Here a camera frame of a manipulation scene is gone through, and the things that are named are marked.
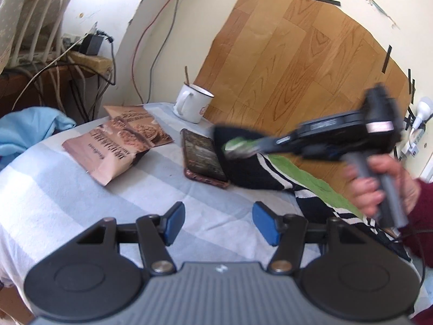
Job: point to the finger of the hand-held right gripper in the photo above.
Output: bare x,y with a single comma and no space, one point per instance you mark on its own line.
267,144

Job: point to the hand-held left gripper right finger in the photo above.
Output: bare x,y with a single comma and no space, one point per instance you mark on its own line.
265,225

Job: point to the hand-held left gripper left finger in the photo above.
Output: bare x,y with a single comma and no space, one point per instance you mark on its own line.
174,225

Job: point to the green black white striped sweater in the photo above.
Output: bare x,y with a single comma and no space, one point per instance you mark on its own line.
250,172

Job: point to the person's right forearm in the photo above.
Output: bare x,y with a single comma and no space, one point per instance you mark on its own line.
421,230

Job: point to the person's right hand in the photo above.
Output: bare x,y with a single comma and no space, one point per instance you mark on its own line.
365,193

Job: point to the smartphone in pink case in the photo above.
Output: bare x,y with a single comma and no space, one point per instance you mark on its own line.
201,155

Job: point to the white charger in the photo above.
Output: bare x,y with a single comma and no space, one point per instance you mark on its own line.
411,147

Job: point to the black tape strip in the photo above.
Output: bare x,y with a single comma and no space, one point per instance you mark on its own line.
387,59
411,86
325,1

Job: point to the white enamel mug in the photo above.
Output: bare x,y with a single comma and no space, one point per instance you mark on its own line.
191,103

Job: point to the brown snack packet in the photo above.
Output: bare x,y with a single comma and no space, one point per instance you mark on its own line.
145,122
105,152

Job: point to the wooden stick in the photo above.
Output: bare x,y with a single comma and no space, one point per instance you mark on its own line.
187,76

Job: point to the blue white striped bed sheet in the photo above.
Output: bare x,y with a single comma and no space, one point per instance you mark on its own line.
67,189

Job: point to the light blue cloth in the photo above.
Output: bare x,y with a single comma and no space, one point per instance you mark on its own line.
23,128

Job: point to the beige power strip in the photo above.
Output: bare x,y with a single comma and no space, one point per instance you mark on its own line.
93,61

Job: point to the black power adapter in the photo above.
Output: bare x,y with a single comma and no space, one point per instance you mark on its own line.
93,43

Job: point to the dark wooden shelf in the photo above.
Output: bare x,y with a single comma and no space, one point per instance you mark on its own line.
30,84

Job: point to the wood-pattern wall sheet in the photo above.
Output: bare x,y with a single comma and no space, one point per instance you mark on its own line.
287,74

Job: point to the white wall plug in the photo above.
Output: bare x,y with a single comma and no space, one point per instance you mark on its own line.
424,108

